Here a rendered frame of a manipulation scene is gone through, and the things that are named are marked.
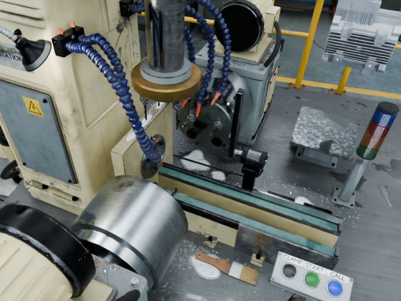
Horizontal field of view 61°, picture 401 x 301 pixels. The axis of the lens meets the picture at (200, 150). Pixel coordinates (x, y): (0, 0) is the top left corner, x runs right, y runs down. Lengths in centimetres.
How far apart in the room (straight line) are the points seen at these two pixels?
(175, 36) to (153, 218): 42
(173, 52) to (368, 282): 89
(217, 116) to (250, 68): 25
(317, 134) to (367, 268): 54
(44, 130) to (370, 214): 112
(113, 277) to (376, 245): 91
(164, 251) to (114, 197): 17
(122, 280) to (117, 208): 17
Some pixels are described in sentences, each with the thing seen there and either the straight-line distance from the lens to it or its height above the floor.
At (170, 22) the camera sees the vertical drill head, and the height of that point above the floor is 148.
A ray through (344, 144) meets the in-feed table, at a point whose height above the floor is 92.
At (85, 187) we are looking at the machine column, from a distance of 110.
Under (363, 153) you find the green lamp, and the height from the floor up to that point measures 105.
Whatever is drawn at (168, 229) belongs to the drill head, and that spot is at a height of 111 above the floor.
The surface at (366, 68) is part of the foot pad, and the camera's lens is 125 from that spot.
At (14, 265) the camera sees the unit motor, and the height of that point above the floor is 135.
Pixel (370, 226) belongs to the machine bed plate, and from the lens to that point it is 137.
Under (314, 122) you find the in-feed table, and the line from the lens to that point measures 153.
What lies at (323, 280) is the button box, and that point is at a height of 107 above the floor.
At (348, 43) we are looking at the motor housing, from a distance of 122.
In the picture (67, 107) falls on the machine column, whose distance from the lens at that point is 91.
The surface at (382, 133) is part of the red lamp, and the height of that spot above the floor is 114.
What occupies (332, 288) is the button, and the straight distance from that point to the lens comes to 85.
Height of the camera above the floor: 177
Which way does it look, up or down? 42 degrees down
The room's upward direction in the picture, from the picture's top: 3 degrees clockwise
